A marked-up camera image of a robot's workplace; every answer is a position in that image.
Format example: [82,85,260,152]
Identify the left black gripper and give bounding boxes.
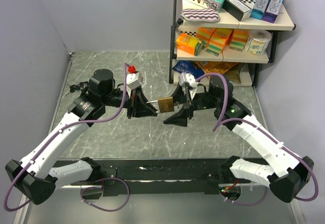
[102,84,157,118]

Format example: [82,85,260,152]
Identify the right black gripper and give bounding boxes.
[161,81,220,127]

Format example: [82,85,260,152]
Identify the large brass padlock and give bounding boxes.
[147,97,175,113]

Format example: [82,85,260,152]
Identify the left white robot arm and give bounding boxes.
[5,66,157,205]

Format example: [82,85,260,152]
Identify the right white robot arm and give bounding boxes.
[158,73,319,203]

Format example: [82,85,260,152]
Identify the blue snack bag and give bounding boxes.
[172,60,204,79]

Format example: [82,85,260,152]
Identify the orange snack bag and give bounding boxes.
[191,61,239,78]

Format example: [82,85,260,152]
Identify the black padlock with keys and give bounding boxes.
[69,81,88,93]

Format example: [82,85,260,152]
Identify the dark brown snack bag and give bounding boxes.
[220,63,244,84]

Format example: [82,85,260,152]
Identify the orange carton box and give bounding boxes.
[175,33,203,56]

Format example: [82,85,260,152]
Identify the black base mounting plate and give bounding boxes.
[54,157,265,198]

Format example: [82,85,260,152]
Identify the middle sponge pack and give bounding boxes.
[206,27,233,56]

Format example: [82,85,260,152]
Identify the sponge pack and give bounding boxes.
[196,27,216,49]
[229,29,249,51]
[206,27,233,56]

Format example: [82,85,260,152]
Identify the left sponge pack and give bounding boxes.
[196,27,216,49]

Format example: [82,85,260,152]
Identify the right sponge pack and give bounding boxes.
[229,29,249,51]

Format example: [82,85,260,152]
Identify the striped sleep mask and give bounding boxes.
[181,9,220,23]

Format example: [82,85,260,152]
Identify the toilet paper roll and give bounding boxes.
[244,29,272,56]

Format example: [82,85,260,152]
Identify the black white carton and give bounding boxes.
[222,0,252,21]

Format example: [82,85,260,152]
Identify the blue toothpaste box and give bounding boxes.
[250,0,270,20]

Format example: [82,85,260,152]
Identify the purple toothpaste box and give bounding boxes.
[262,0,283,23]

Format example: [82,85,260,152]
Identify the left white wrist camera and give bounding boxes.
[126,65,143,97]

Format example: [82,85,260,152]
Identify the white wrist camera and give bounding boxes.
[126,65,143,97]
[178,72,198,100]

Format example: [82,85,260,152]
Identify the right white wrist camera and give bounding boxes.
[178,72,198,100]

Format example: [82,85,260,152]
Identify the black frame beige shelf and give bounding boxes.
[169,0,296,86]

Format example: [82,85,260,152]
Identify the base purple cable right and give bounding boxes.
[219,183,267,207]

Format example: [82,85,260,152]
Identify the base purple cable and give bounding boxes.
[219,183,267,207]
[80,177,131,212]

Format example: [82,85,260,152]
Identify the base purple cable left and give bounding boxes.
[80,177,131,212]

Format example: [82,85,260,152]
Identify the aluminium frame rail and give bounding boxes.
[13,190,34,224]

